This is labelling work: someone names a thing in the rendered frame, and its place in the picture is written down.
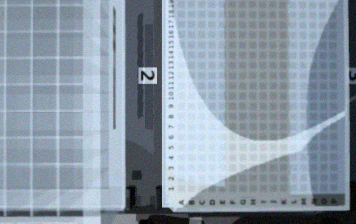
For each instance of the white deep-well block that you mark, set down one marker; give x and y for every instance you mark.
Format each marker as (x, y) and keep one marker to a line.
(86, 183)

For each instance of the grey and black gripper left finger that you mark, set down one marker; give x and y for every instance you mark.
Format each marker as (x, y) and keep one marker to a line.
(145, 221)

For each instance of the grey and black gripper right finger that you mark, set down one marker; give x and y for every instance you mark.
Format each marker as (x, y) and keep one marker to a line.
(331, 220)

